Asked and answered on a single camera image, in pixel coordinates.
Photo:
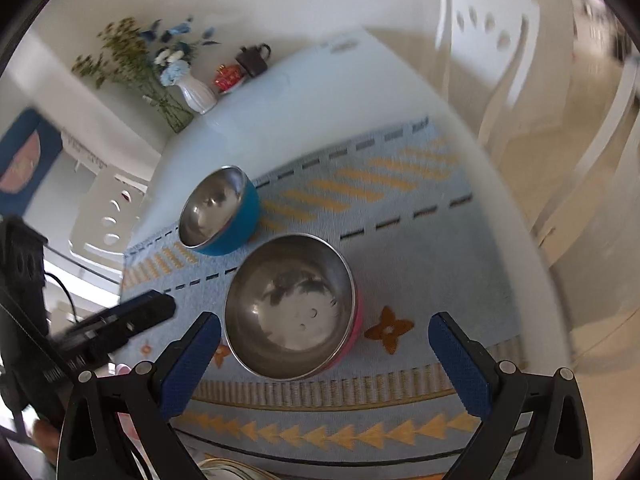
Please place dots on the glass vase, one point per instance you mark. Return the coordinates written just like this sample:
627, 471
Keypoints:
177, 117

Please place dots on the white ribbed vase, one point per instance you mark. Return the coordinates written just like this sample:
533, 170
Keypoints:
197, 94

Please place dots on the blue white flowers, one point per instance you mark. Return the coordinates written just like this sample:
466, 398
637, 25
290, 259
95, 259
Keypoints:
170, 67

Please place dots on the red lidded teacup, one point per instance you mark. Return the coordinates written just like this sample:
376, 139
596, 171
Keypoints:
227, 77

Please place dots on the white chair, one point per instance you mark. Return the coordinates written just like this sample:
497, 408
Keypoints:
100, 205
480, 60
600, 160

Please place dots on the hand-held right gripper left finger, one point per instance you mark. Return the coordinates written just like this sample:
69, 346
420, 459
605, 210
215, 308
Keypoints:
190, 365

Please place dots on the cream plate blue print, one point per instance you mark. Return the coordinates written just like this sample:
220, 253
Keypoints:
225, 470

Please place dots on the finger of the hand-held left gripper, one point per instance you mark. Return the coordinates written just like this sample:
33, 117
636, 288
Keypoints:
130, 317

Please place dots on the white wall rack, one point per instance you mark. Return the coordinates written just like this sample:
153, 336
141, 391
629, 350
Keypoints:
85, 152

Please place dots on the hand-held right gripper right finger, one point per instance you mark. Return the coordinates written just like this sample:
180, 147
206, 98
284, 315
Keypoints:
457, 365

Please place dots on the patterned table mat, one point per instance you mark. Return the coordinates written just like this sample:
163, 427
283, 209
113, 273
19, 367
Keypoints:
400, 260

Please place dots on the green flower sprigs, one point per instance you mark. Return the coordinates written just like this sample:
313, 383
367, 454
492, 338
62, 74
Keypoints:
125, 55

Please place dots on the pink steel bowl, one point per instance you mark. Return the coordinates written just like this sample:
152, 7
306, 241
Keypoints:
285, 310

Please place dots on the blue wall hanging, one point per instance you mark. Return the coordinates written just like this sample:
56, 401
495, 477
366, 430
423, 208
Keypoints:
25, 160

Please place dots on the dark brown teapot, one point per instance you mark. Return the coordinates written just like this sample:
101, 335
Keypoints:
252, 60

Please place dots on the blue steel bowl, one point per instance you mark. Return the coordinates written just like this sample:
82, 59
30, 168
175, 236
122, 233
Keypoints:
210, 210

